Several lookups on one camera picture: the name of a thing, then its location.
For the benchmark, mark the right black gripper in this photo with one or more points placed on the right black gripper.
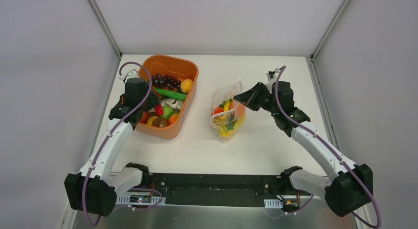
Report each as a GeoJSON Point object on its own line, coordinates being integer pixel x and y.
{"type": "Point", "coordinates": [259, 96]}

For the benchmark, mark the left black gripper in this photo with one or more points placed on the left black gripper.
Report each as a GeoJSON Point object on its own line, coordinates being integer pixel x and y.
{"type": "Point", "coordinates": [152, 101]}

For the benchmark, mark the long red toy chili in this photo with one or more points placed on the long red toy chili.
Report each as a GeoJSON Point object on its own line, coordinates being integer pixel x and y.
{"type": "Point", "coordinates": [159, 110]}

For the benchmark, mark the clear zip top bag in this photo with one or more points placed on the clear zip top bag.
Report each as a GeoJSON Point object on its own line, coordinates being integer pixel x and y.
{"type": "Point", "coordinates": [219, 98]}

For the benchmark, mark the orange toy carrot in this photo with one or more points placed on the orange toy carrot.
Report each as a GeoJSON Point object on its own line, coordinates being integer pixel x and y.
{"type": "Point", "coordinates": [217, 110]}

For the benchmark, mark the yellow banana bunch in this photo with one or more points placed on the yellow banana bunch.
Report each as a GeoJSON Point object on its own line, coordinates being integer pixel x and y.
{"type": "Point", "coordinates": [232, 119]}

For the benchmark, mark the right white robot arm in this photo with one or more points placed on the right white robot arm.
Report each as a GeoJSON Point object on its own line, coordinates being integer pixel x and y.
{"type": "Point", "coordinates": [346, 186]}

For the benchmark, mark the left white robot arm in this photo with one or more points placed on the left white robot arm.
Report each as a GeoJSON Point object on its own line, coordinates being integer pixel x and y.
{"type": "Point", "coordinates": [92, 189]}

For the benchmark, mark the dark purple toy grapes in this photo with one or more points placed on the dark purple toy grapes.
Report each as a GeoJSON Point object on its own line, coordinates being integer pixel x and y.
{"type": "Point", "coordinates": [166, 82]}

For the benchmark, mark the yellow toy lemon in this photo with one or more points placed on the yellow toy lemon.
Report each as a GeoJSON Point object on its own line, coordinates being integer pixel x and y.
{"type": "Point", "coordinates": [150, 120]}

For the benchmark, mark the white toy mushroom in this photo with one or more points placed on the white toy mushroom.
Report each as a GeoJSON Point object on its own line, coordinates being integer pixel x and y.
{"type": "Point", "coordinates": [175, 104]}

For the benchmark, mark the orange green toy mango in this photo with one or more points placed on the orange green toy mango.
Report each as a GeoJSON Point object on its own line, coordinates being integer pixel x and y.
{"type": "Point", "coordinates": [173, 118]}

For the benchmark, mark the yellow orange toy fruit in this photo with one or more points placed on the yellow orange toy fruit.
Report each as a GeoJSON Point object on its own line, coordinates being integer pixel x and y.
{"type": "Point", "coordinates": [186, 85]}

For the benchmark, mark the orange plastic bin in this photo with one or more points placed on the orange plastic bin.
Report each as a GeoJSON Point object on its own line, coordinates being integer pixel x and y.
{"type": "Point", "coordinates": [181, 69]}

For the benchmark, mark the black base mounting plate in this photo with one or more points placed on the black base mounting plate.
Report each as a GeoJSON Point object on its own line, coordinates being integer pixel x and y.
{"type": "Point", "coordinates": [212, 190]}

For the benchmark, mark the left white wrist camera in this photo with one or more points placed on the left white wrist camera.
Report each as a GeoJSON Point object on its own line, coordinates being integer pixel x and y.
{"type": "Point", "coordinates": [130, 74]}

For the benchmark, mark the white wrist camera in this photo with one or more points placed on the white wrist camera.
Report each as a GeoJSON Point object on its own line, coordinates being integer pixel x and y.
{"type": "Point", "coordinates": [272, 77]}
{"type": "Point", "coordinates": [130, 74]}

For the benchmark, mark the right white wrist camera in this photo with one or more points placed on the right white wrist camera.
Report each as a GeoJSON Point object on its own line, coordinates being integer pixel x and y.
{"type": "Point", "coordinates": [272, 77]}

